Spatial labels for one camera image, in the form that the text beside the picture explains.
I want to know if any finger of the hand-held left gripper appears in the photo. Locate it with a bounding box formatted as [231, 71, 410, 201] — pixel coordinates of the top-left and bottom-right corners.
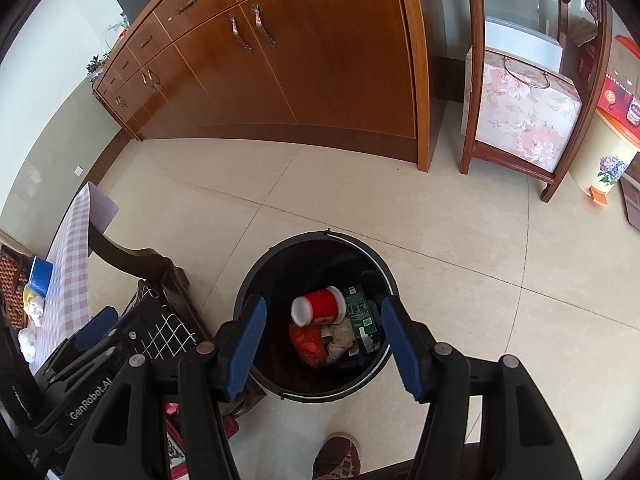
[47, 306, 121, 376]
[50, 305, 168, 391]

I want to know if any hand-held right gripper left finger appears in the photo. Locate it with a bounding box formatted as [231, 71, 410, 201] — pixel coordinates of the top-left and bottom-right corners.
[62, 294, 268, 480]

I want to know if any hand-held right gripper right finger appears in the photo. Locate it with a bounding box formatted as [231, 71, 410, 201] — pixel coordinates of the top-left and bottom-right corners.
[381, 295, 583, 480]

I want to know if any green milk carton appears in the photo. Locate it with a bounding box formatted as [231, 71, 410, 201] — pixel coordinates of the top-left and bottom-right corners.
[344, 284, 382, 356]

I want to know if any beige cloth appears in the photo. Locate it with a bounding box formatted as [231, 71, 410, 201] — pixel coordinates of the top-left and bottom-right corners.
[322, 317, 357, 361]

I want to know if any red plastic bag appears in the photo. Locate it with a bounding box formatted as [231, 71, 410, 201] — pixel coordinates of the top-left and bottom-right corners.
[289, 324, 331, 370]

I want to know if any black trash bin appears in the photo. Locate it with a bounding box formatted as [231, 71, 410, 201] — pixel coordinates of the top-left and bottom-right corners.
[234, 230, 401, 403]

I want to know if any red paper cup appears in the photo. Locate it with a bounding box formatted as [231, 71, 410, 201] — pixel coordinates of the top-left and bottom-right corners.
[291, 286, 347, 328]

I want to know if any black grid seat cushion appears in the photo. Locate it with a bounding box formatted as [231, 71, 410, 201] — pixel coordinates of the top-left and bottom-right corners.
[135, 282, 201, 361]

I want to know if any white crumpled tissue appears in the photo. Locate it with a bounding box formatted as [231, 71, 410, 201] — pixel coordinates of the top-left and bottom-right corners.
[27, 297, 47, 328]

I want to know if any pink checkered tablecloth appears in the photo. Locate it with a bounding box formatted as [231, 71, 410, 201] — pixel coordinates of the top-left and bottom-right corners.
[27, 182, 119, 376]

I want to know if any blue round container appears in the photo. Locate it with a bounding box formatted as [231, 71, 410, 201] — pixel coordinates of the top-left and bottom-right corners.
[26, 256, 55, 295]

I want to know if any dark wooden chair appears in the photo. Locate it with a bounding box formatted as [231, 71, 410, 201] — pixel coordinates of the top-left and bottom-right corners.
[87, 220, 266, 416]

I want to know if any wooden bench with patterned cushions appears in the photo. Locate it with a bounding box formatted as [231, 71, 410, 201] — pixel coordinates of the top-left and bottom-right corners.
[0, 230, 31, 331]

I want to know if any brown slipper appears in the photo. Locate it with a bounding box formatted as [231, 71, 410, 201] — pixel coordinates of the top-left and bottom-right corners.
[312, 432, 362, 480]

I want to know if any floral storage box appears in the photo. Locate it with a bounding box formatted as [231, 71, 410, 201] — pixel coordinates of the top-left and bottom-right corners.
[462, 46, 583, 173]

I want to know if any cream floral pedal bin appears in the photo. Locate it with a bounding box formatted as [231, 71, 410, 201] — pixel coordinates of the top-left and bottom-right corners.
[569, 35, 640, 206]

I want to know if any long wooden sideboard cabinet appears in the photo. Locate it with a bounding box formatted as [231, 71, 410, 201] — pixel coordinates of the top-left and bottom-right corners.
[92, 0, 431, 172]

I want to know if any red printed box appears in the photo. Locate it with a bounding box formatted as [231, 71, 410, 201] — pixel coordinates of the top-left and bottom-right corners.
[596, 75, 640, 150]

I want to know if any white box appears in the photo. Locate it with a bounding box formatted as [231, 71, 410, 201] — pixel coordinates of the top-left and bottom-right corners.
[484, 15, 566, 73]

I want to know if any wooden stand frame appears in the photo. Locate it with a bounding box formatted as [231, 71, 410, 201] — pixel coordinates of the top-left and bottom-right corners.
[460, 0, 613, 203]

